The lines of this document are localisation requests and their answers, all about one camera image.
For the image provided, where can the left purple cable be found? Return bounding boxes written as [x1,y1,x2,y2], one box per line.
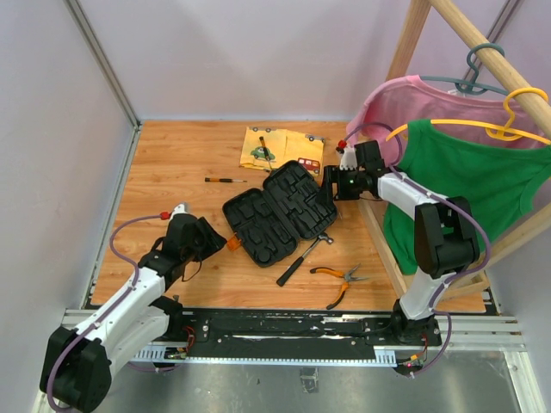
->
[45,213,167,412]

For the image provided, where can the pink t-shirt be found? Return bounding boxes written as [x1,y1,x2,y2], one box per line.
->
[345,75,546,163]

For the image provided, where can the orange needle nose pliers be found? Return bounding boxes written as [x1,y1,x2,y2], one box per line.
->
[309,263,368,311]

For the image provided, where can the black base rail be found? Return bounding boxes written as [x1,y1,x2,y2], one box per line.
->
[55,305,529,369]

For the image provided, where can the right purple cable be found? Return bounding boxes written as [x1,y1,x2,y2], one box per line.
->
[344,122,494,379]

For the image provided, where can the claw hammer black grip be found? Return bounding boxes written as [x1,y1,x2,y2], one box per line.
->
[276,232,334,287]

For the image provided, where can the black plastic tool case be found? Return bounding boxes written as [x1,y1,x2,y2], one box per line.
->
[222,161,337,268]

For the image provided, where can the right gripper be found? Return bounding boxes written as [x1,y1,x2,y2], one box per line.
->
[315,165,365,203]

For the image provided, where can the green tank top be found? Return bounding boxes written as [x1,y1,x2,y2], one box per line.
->
[382,119,551,276]

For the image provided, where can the teal clothes hanger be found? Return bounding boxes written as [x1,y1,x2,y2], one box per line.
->
[419,42,508,96]

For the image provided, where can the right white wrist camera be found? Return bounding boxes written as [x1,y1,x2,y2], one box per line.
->
[336,140,357,171]

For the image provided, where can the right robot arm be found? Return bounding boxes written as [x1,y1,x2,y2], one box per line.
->
[317,140,481,344]

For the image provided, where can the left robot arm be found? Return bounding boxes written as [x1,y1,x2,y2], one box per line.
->
[40,204,226,412]

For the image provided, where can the purple cable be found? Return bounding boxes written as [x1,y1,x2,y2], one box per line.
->
[344,122,494,379]
[45,213,167,412]

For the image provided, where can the wooden clothes rack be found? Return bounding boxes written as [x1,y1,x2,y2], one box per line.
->
[358,1,550,301]

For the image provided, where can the yellow car print cloth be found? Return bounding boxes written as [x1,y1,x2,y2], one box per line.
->
[239,126,325,177]

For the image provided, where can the small screwdriver on cloth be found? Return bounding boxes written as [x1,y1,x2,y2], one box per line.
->
[259,136,273,171]

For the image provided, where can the small black precision screwdriver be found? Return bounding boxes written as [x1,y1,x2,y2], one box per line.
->
[204,177,247,183]

